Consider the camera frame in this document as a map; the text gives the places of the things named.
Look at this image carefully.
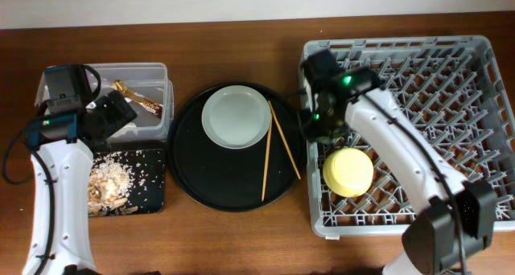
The gold coffee sachet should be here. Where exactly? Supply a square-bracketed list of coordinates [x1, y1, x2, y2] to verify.
[112, 80, 163, 118]

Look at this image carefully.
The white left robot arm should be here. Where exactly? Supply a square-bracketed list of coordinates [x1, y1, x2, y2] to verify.
[23, 64, 137, 274]

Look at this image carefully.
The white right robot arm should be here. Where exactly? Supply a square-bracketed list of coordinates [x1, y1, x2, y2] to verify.
[299, 50, 497, 274]

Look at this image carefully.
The left black cable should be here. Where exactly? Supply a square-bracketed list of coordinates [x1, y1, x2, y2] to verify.
[1, 64, 102, 275]

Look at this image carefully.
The nut shells and rice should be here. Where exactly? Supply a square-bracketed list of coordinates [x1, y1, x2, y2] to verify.
[87, 149, 162, 217]

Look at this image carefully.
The round black tray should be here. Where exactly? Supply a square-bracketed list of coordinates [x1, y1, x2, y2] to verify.
[167, 82, 306, 212]

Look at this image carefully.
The grey dishwasher rack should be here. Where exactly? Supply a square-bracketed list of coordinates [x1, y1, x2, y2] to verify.
[302, 36, 514, 240]

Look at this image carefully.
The black cable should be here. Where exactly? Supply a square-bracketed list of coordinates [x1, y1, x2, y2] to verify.
[283, 88, 468, 275]
[1, 64, 102, 275]

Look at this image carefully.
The right black cable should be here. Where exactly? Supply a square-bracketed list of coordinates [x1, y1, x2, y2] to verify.
[283, 88, 468, 275]

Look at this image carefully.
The yellow bowl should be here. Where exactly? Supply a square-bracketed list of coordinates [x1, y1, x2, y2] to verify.
[323, 148, 374, 198]

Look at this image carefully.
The clear plastic bin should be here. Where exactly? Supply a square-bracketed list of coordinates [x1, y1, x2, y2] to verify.
[34, 62, 175, 143]

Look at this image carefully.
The wooden chopstick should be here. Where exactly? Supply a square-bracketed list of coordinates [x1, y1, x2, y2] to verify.
[261, 118, 273, 202]
[267, 101, 301, 180]

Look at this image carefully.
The black rectangular tray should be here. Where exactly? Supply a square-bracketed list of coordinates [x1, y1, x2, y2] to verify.
[86, 140, 169, 218]

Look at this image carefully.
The wooden chopstick right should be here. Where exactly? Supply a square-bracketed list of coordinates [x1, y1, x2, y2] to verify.
[267, 101, 301, 180]

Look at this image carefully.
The wooden chopstick left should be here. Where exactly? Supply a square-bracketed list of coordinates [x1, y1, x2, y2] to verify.
[261, 118, 273, 202]

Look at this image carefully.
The grey round plate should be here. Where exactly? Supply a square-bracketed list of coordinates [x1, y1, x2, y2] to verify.
[201, 85, 272, 150]

